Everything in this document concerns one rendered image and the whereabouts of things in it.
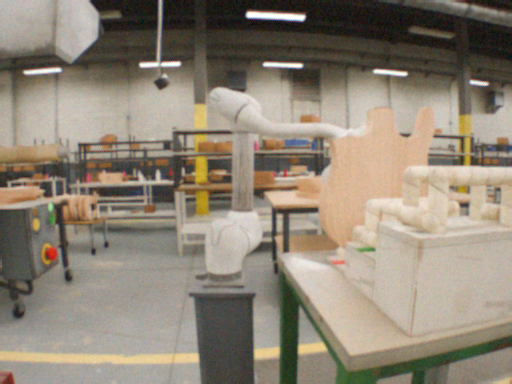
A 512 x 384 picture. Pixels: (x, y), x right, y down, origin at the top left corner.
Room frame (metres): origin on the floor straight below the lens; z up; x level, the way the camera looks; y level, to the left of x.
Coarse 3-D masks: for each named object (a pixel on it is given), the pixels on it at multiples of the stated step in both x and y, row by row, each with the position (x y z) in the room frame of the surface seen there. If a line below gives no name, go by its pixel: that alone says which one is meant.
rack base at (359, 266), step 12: (348, 252) 0.74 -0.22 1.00; (360, 252) 0.67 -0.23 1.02; (372, 252) 0.66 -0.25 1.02; (348, 264) 0.73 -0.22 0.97; (360, 264) 0.66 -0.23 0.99; (372, 264) 0.61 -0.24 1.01; (348, 276) 0.73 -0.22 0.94; (360, 276) 0.66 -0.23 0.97; (372, 276) 0.60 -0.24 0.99; (360, 288) 0.66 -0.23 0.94; (372, 288) 0.60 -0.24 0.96; (372, 300) 0.60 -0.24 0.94
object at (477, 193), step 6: (474, 186) 0.58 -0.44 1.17; (480, 186) 0.57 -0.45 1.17; (486, 186) 0.57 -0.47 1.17; (474, 192) 0.58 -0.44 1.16; (480, 192) 0.57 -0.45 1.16; (474, 198) 0.57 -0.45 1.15; (480, 198) 0.57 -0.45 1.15; (474, 204) 0.57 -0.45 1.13; (480, 204) 0.57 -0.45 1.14; (474, 210) 0.57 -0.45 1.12; (480, 210) 0.57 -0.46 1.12; (474, 216) 0.57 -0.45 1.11; (480, 216) 0.57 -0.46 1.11
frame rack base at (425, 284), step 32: (384, 224) 0.57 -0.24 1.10; (448, 224) 0.55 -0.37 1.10; (480, 224) 0.53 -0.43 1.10; (384, 256) 0.56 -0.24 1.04; (416, 256) 0.46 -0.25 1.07; (448, 256) 0.46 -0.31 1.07; (480, 256) 0.47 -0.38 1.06; (384, 288) 0.55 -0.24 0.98; (416, 288) 0.45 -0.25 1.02; (448, 288) 0.46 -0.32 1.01; (480, 288) 0.47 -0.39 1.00; (416, 320) 0.45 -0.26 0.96; (448, 320) 0.46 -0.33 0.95; (480, 320) 0.47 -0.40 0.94
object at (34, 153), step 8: (56, 144) 0.56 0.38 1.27; (0, 152) 0.53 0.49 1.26; (8, 152) 0.53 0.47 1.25; (16, 152) 0.54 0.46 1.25; (24, 152) 0.54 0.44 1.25; (32, 152) 0.54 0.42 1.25; (40, 152) 0.54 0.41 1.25; (48, 152) 0.54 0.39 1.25; (56, 152) 0.55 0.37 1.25; (0, 160) 0.53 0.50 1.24; (8, 160) 0.54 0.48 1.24; (16, 160) 0.54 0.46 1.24; (24, 160) 0.54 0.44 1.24; (32, 160) 0.55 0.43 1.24; (40, 160) 0.55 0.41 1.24; (48, 160) 0.55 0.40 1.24; (56, 160) 0.56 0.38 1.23
